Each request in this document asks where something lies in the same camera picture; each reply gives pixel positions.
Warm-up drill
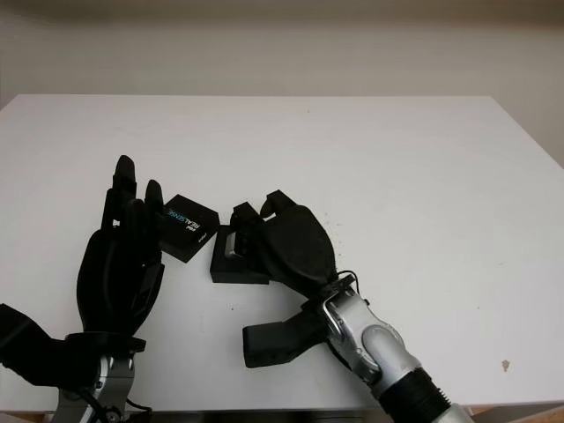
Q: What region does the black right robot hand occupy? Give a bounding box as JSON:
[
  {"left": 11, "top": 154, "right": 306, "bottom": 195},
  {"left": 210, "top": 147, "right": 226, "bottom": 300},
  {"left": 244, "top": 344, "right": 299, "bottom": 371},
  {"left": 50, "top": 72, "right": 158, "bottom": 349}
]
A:
[{"left": 228, "top": 189, "right": 338, "bottom": 294}]

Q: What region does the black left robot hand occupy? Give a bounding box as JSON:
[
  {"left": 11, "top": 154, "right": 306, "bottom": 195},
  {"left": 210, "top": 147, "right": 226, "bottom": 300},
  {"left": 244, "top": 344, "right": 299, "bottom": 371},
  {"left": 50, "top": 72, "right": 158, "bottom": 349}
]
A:
[{"left": 75, "top": 153, "right": 167, "bottom": 339}]

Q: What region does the small silver depth camera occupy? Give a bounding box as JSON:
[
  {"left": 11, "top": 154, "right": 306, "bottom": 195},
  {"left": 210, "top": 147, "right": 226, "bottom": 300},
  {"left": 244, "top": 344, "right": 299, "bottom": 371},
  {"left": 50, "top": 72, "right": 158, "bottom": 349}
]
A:
[{"left": 223, "top": 232, "right": 243, "bottom": 262}]

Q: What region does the black RealSense box lid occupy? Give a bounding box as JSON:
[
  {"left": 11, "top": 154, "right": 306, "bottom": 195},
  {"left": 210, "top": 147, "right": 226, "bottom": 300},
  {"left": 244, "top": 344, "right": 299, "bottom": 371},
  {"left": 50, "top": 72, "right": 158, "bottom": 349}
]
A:
[{"left": 155, "top": 193, "right": 221, "bottom": 263}]

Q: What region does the black box base with foam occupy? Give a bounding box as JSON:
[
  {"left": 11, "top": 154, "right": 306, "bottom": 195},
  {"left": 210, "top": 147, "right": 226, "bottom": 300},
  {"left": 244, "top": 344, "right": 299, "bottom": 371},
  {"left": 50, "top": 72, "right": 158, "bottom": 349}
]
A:
[{"left": 209, "top": 224, "right": 271, "bottom": 285}]

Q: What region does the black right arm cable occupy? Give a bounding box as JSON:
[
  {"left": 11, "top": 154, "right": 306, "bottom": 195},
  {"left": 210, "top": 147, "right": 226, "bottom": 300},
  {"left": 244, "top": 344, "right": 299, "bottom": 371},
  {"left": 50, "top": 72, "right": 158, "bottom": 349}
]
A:
[{"left": 333, "top": 267, "right": 369, "bottom": 306}]

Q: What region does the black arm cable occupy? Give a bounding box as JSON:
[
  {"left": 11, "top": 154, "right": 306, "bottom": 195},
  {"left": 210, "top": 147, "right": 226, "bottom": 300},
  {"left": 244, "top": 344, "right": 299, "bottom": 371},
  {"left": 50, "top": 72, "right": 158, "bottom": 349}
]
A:
[
  {"left": 333, "top": 267, "right": 369, "bottom": 306},
  {"left": 78, "top": 382, "right": 154, "bottom": 419}
]

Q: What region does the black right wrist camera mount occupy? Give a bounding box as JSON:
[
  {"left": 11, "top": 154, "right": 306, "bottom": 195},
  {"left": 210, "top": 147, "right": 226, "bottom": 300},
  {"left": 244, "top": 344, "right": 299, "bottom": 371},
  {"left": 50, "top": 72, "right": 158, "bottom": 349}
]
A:
[{"left": 241, "top": 302, "right": 330, "bottom": 369}]

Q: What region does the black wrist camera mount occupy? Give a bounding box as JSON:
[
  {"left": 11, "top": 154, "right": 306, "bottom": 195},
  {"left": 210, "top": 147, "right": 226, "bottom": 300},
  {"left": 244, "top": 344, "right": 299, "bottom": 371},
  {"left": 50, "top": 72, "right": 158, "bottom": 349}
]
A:
[
  {"left": 0, "top": 302, "right": 147, "bottom": 390},
  {"left": 241, "top": 302, "right": 330, "bottom": 369}
]

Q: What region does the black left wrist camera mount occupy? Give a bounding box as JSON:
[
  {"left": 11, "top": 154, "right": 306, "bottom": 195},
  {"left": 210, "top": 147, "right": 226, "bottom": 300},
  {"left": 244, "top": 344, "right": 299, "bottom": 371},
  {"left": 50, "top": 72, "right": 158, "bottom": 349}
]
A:
[{"left": 0, "top": 302, "right": 147, "bottom": 390}]

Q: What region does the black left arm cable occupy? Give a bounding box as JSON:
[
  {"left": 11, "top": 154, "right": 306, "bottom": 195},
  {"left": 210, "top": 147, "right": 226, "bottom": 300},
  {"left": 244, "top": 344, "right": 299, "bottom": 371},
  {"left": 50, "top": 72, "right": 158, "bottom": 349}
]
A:
[{"left": 78, "top": 382, "right": 154, "bottom": 419}]

